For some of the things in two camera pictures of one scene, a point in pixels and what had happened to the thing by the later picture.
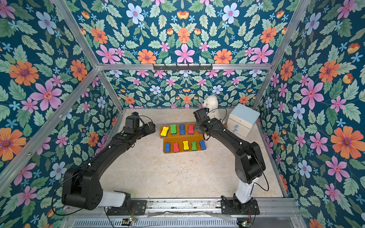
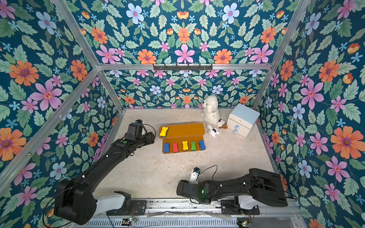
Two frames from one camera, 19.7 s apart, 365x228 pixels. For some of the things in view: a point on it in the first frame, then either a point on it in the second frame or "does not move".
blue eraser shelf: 202,144 does not move
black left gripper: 152,128 to 149,137
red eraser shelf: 176,147 does not move
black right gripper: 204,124 to 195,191
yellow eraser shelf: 164,133 does not move
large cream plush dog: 211,102 does not move
